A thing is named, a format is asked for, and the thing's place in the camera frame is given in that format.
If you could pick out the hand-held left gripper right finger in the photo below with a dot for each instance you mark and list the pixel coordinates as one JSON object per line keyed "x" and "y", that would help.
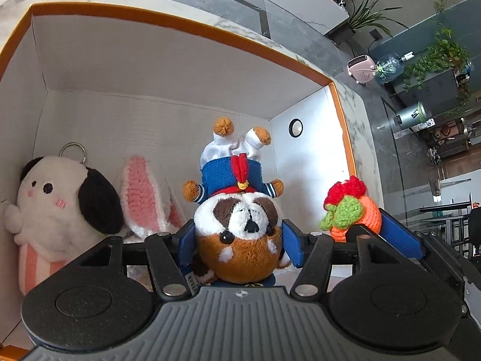
{"x": 294, "y": 246}

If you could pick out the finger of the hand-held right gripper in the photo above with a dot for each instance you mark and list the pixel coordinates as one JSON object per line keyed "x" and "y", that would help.
{"x": 400, "y": 233}

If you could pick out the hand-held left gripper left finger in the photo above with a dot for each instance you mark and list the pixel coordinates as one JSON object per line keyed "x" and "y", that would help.
{"x": 185, "y": 246}

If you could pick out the orange crochet carrot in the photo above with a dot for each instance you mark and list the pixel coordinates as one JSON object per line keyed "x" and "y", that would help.
{"x": 360, "y": 210}

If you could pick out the brown dog plush sailor outfit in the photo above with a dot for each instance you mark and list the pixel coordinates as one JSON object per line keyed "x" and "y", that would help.
{"x": 233, "y": 255}

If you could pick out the orange-rimmed cardboard box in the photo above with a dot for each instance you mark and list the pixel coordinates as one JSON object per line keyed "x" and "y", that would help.
{"x": 150, "y": 64}

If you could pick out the pink white crochet bunny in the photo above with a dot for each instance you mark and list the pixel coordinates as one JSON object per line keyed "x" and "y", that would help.
{"x": 141, "y": 191}

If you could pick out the grey trash can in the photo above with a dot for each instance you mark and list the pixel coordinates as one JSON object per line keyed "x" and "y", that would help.
{"x": 411, "y": 116}

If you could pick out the white dog plush black ears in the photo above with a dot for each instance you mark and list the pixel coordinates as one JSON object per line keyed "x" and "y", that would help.
{"x": 49, "y": 210}

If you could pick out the dark cabinet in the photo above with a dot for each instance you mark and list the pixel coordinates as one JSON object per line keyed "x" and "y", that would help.
{"x": 432, "y": 86}

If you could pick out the blue water jug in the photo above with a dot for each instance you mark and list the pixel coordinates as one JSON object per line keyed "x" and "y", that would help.
{"x": 389, "y": 68}

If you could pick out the pink space heater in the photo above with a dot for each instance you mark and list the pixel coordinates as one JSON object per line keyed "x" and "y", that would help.
{"x": 360, "y": 69}

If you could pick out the trailing green plant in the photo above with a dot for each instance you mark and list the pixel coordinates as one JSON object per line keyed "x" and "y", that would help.
{"x": 439, "y": 56}

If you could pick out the potted long-leaf plant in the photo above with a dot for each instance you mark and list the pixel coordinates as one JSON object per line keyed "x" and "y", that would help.
{"x": 360, "y": 15}

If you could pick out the white marble TV cabinet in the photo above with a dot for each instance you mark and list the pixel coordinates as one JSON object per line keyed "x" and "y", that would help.
{"x": 300, "y": 3}

